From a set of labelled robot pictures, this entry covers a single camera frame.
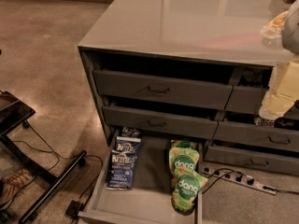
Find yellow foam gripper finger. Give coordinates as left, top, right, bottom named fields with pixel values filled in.
left=259, top=57, right=299, bottom=120

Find blue kettle chip bag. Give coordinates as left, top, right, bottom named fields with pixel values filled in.
left=107, top=151, right=136, bottom=189
left=121, top=127, right=142, bottom=138
left=115, top=136, right=141, bottom=154

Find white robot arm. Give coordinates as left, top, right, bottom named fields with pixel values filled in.
left=259, top=0, right=299, bottom=120

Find top right grey drawer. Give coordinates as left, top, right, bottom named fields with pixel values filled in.
left=226, top=86, right=267, bottom=114

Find grey drawer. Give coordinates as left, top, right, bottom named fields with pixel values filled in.
left=103, top=105, right=218, bottom=139
left=204, top=146, right=299, bottom=175
left=93, top=70, right=232, bottom=110
left=226, top=86, right=267, bottom=114
left=214, top=121, right=299, bottom=152

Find middle right grey drawer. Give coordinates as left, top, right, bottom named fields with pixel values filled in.
left=214, top=121, right=299, bottom=152

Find snack bag on counter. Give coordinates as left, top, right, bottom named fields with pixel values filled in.
left=260, top=11, right=288, bottom=39

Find bottom right grey drawer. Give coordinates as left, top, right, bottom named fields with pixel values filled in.
left=204, top=146, right=299, bottom=175

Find grey drawer cabinet counter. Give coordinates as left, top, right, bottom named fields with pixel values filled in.
left=77, top=0, right=299, bottom=177

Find rear green Dang bag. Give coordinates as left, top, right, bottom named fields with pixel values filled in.
left=170, top=140, right=197, bottom=149

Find green dang bag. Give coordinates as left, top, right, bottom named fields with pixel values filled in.
left=171, top=166, right=207, bottom=216
left=169, top=147, right=200, bottom=173
left=170, top=140, right=197, bottom=149

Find middle green Dang bag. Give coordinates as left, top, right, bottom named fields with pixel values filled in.
left=169, top=147, right=200, bottom=173

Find front green Dang bag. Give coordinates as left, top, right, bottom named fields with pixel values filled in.
left=171, top=166, right=207, bottom=216

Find middle left grey drawer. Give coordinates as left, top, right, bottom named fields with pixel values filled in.
left=103, top=105, right=218, bottom=139

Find top left grey drawer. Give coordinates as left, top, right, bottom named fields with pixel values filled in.
left=93, top=70, right=232, bottom=110

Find open bottom left drawer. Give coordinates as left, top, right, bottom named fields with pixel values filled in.
left=78, top=131, right=202, bottom=224

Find snack bags in right drawers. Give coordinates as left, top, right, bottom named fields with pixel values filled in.
left=239, top=68, right=299, bottom=130

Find white power strip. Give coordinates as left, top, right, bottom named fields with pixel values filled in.
left=203, top=167, right=277, bottom=195

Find black power adapter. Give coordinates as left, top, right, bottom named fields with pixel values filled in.
left=65, top=201, right=83, bottom=219

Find black metal stand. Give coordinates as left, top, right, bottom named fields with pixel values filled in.
left=0, top=91, right=88, bottom=224

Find orange sneaker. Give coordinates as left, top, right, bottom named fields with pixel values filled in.
left=0, top=169, right=34, bottom=210

